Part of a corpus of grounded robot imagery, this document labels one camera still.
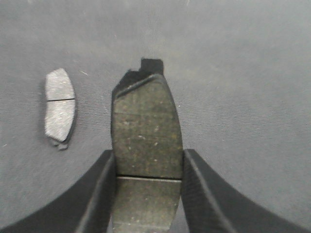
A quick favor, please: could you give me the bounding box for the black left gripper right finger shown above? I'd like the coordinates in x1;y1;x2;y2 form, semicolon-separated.
181;149;307;233

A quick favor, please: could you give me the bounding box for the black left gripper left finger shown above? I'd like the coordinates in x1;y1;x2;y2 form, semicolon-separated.
1;150;116;233

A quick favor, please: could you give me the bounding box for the brake pad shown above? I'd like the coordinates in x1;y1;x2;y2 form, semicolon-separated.
111;58;183;233
44;68;76;151

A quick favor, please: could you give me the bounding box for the dark grey conveyor belt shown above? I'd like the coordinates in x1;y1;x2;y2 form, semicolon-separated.
0;0;311;229

